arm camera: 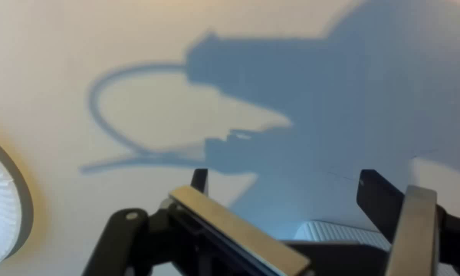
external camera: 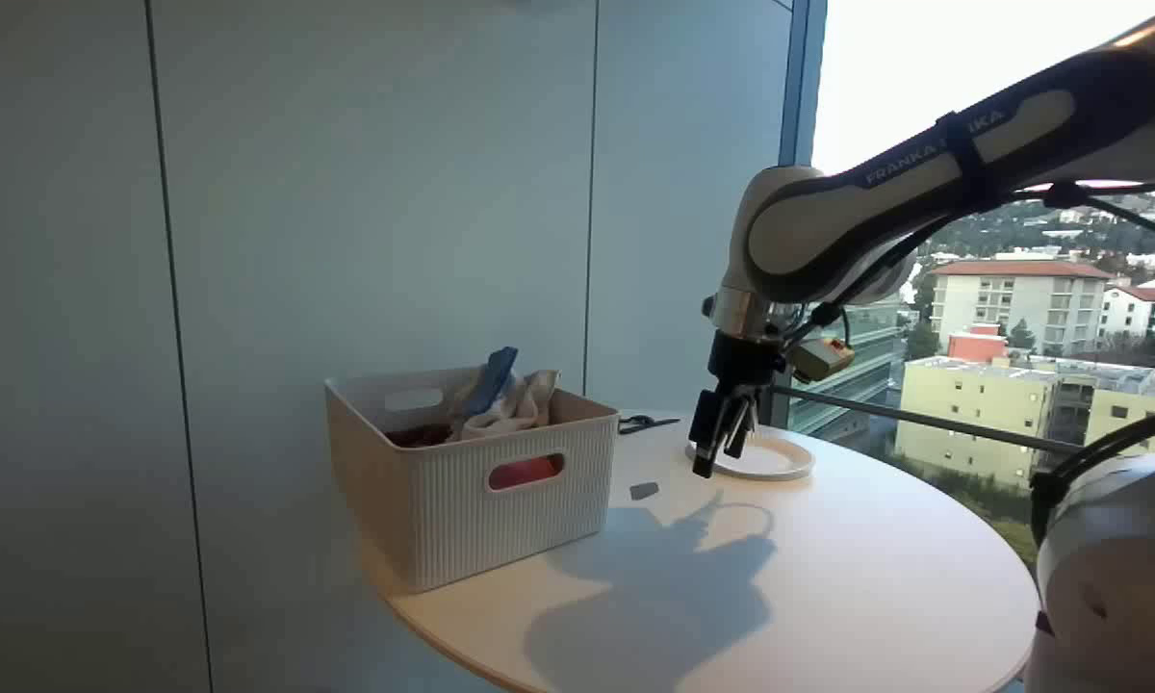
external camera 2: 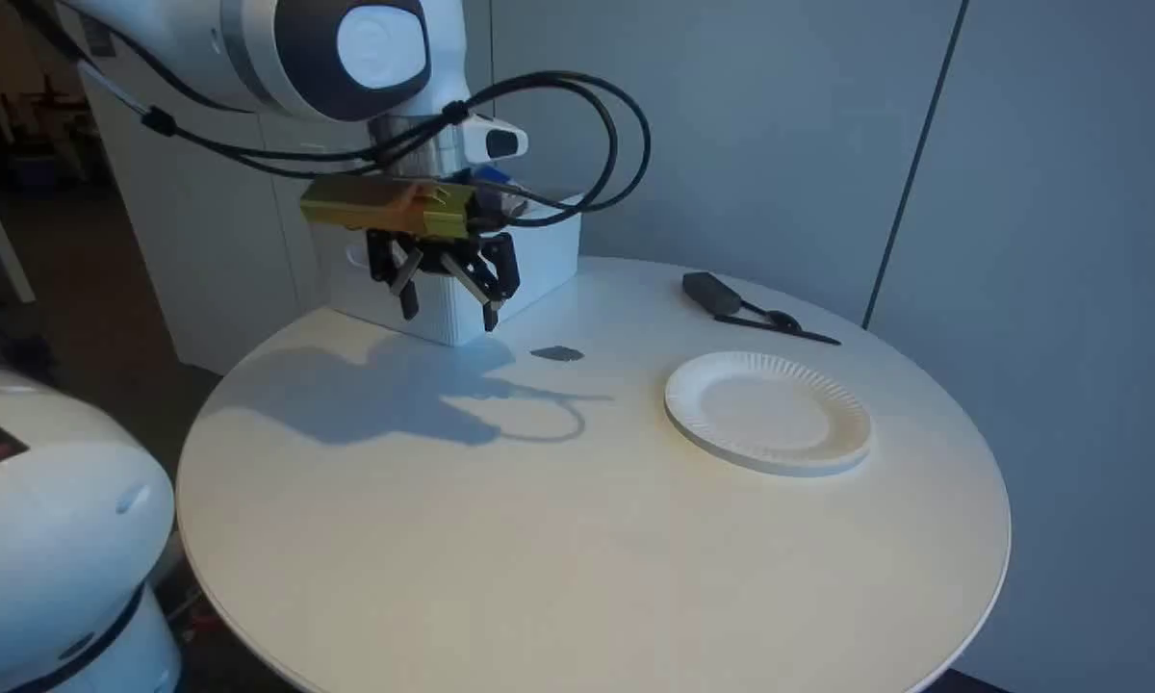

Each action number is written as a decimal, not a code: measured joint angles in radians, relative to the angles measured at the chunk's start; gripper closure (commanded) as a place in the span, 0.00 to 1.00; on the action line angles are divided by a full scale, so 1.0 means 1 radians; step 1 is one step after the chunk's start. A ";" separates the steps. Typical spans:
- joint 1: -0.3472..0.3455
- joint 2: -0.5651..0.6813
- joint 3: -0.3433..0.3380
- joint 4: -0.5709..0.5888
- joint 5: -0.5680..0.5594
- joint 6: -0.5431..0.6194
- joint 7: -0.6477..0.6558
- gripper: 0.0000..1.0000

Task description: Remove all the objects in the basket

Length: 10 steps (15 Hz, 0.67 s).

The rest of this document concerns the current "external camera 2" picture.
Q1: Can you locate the white plastic basket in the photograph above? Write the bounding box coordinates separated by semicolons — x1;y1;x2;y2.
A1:
318;205;582;345

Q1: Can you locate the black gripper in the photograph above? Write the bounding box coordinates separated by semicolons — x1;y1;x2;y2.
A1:
365;231;522;331

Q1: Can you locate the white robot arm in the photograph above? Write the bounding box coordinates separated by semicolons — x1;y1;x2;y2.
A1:
65;0;528;327

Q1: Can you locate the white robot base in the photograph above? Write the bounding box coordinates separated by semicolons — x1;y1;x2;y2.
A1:
0;367;183;693

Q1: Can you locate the black tool on table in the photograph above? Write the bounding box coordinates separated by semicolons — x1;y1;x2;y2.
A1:
683;275;832;343

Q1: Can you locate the round white table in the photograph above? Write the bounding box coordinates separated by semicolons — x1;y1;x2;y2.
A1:
179;259;1012;693

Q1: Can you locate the white paper plate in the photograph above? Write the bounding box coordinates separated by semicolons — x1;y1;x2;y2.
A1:
663;350;876;477

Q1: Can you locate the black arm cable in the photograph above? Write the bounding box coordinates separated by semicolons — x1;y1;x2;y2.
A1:
11;0;656;231

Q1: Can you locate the gold wrist camera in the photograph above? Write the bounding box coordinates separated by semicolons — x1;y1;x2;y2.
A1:
302;178;474;237

